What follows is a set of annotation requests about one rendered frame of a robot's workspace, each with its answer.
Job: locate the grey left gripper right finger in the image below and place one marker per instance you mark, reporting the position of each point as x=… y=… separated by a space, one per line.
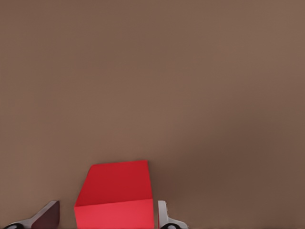
x=163 y=214

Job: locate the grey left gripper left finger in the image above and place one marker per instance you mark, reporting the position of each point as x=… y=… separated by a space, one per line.
x=45 y=214

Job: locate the red wooden cube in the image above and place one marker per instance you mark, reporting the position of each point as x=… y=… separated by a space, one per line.
x=116 y=198

